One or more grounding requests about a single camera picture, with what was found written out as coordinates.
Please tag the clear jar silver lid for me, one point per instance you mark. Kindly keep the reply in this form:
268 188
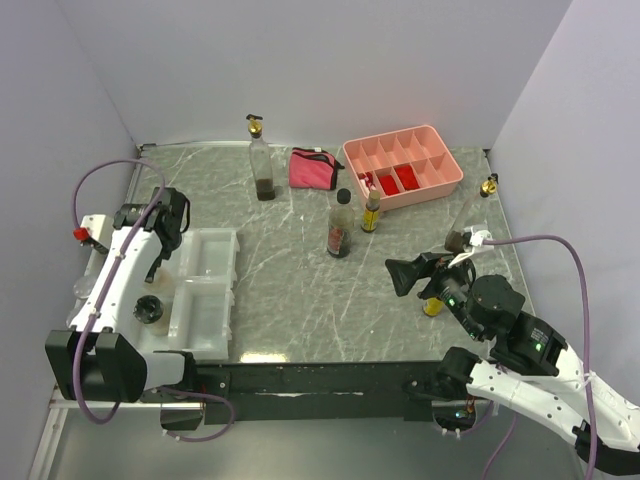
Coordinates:
83 287

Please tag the tall glass oil bottle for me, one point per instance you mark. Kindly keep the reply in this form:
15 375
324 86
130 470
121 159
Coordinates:
260 160

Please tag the red cloth right compartment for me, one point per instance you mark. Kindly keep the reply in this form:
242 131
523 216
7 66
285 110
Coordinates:
407 177

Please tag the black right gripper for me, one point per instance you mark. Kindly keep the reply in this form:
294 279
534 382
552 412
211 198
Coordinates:
432 264

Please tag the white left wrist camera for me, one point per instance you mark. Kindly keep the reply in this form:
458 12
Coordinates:
95 230

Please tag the glass oil bottle gold spout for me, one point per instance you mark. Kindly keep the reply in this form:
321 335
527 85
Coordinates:
471 217

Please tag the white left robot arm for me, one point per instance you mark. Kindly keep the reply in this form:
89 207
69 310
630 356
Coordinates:
97 351

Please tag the pink plastic divided box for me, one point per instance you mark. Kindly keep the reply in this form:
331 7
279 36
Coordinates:
421 147

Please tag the red cloth middle compartment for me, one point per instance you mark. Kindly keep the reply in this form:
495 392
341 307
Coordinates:
389 185

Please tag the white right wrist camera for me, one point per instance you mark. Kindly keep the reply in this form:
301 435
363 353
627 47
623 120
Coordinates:
475 242

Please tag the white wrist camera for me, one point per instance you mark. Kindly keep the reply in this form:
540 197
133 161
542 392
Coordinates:
475 242
95 230

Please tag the yellow label sauce bottle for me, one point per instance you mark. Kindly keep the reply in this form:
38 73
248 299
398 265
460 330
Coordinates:
371 212

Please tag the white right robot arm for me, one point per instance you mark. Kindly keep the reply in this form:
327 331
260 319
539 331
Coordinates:
531 368

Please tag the dark soy sauce bottle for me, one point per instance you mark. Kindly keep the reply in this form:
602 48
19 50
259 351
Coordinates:
341 223

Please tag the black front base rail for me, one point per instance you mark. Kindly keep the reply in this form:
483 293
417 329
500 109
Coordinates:
327 391

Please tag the small yellow label bottle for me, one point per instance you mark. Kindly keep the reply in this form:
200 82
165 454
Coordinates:
432 307

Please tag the shaker jar chrome black lid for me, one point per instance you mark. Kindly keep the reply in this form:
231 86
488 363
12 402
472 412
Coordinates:
151 312

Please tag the round shaker black spout lid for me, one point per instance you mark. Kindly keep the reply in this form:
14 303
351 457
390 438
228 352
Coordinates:
162 283

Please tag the pink cloth black trim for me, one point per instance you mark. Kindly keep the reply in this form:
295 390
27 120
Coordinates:
313 169

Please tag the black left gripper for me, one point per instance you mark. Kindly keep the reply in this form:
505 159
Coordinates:
152 270

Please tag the red white striped cloth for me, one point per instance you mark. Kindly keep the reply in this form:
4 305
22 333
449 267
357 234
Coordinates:
367 184

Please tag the red cloth compartment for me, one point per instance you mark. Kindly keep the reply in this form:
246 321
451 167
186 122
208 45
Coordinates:
389 185
407 177

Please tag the white plastic divided tray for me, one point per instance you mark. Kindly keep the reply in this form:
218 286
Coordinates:
204 273

